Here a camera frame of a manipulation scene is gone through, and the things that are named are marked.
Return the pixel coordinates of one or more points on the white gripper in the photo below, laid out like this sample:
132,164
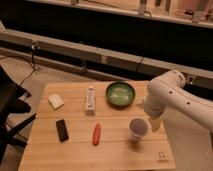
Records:
155,123

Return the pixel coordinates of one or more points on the orange carrot toy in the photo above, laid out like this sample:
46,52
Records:
96,134

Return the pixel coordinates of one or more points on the green ceramic bowl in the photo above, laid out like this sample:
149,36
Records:
120,94

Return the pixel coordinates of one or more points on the white tube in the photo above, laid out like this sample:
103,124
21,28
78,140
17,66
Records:
90,101

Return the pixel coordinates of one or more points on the black phone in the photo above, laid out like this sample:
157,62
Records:
62,130

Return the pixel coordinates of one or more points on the black chair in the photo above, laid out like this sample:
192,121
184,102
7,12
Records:
10,93

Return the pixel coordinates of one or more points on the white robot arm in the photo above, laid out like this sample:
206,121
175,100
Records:
167,90

